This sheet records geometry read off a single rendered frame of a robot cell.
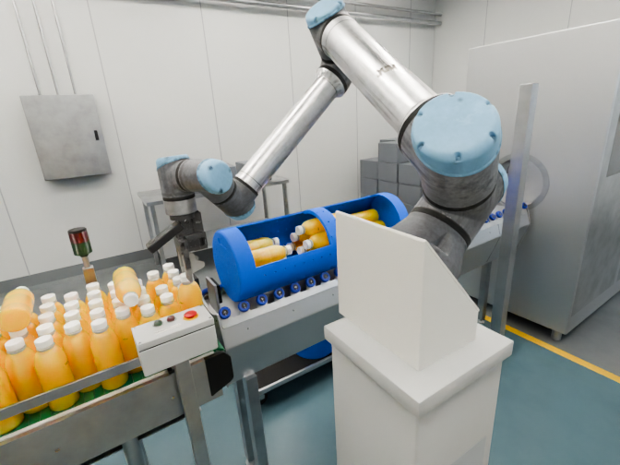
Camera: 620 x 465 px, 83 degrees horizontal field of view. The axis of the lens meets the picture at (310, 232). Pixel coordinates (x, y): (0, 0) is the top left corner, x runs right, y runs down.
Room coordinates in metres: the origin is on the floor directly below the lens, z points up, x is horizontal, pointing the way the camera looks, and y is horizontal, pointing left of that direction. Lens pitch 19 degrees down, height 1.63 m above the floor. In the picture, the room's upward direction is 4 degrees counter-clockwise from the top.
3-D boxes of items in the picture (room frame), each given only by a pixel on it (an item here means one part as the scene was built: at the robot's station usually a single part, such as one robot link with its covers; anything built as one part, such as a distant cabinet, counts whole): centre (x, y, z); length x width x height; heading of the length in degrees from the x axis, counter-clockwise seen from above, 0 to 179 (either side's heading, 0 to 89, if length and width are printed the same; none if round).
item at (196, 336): (0.85, 0.40, 1.05); 0.20 x 0.10 x 0.10; 123
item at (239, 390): (1.30, 0.36, 0.31); 0.06 x 0.06 x 0.63; 33
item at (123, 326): (0.93, 0.57, 1.00); 0.07 x 0.07 x 0.19
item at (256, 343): (1.77, -0.50, 0.79); 2.17 x 0.29 x 0.34; 123
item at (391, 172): (5.09, -1.47, 0.59); 1.20 x 0.80 x 1.19; 31
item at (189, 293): (1.00, 0.39, 1.06); 0.07 x 0.07 x 0.19
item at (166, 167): (1.01, 0.37, 1.48); 0.10 x 0.09 x 0.12; 61
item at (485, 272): (2.36, -1.29, 0.31); 0.06 x 0.06 x 0.63; 33
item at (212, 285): (1.21, 0.38, 0.99); 0.10 x 0.02 x 0.12; 33
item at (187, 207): (1.01, 0.38, 1.39); 0.10 x 0.09 x 0.05; 33
